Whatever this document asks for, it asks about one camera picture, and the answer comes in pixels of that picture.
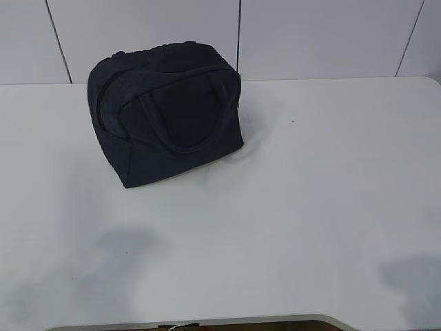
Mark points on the dark blue lunch bag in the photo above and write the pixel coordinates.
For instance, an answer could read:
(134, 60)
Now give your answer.
(161, 112)

